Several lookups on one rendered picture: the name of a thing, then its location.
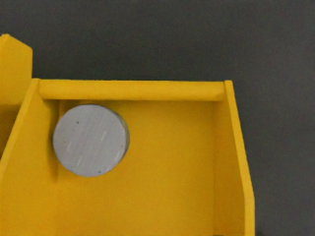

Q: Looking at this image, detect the yellow bin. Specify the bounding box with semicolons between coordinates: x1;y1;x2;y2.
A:
0;79;254;236
0;34;32;160

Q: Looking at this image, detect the grey metal disc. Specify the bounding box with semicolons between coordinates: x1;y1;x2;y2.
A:
53;104;130;177

